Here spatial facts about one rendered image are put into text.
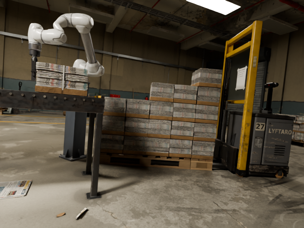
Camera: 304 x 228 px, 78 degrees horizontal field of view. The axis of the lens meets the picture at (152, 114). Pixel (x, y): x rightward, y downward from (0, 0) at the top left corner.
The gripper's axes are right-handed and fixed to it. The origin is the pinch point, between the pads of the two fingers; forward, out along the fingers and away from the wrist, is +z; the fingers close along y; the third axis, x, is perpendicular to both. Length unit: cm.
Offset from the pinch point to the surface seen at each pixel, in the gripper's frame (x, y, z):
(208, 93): -186, 7, -5
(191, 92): -166, 15, -4
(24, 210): -4, -36, 93
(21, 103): 1.5, -29.6, 21.6
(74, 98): -31.0, -30.0, 14.9
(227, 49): -246, 45, -81
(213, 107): -195, 5, 12
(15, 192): 6, -10, 92
